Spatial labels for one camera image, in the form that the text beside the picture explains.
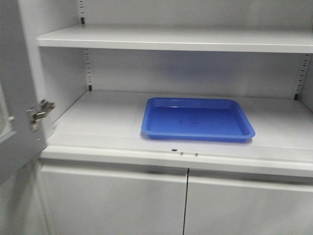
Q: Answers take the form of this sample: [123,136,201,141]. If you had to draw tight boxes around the lower right cabinet door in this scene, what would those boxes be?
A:
[184,170,313,235]

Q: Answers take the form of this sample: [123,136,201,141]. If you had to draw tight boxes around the lower left cabinet door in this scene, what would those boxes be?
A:
[40,164,187,235]

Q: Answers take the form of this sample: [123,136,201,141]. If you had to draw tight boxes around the grey cabinet door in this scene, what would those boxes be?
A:
[0,0,46,183]

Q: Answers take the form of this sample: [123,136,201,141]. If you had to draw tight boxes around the upper cabinet shelf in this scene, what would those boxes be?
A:
[36,25,313,53]

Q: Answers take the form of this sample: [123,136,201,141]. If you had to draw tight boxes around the blue plastic tray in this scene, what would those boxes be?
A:
[141,97,255,142]

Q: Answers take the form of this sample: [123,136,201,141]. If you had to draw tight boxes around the metal door hinge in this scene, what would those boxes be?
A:
[26,99,56,132]

